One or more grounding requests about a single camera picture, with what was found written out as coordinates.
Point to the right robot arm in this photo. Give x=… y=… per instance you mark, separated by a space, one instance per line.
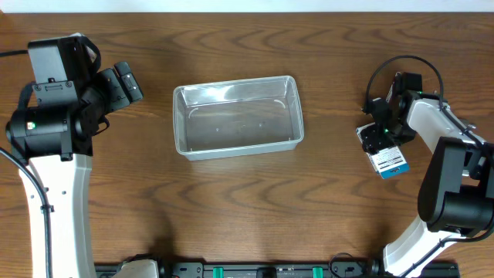
x=455 y=200

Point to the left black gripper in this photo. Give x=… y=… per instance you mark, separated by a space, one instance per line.
x=116 y=86

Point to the white blue cardboard box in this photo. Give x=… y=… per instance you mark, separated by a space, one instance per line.
x=385 y=157

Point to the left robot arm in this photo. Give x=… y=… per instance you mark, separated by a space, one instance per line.
x=51 y=135

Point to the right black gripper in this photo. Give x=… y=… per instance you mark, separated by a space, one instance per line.
x=373 y=143

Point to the black mounting rail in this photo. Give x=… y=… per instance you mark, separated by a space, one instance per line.
x=345 y=268

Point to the silver wrench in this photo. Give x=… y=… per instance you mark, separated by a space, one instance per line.
x=392 y=87

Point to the clear plastic container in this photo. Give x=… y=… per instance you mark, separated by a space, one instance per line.
x=237 y=117

